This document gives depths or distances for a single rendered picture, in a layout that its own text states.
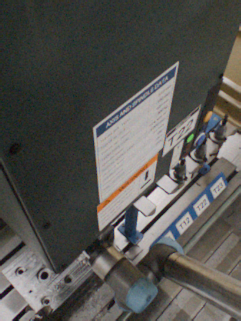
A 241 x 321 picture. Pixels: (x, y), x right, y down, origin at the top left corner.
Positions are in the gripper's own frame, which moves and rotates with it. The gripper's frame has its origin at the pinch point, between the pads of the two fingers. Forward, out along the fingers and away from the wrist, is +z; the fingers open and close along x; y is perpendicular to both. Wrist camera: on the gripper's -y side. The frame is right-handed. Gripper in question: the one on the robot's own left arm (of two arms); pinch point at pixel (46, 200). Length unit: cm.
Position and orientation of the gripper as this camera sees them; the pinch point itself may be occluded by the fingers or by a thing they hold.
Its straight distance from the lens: 95.1
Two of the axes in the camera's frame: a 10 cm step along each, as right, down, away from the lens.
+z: -7.2, -6.0, 3.5
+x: 7.0, -6.1, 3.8
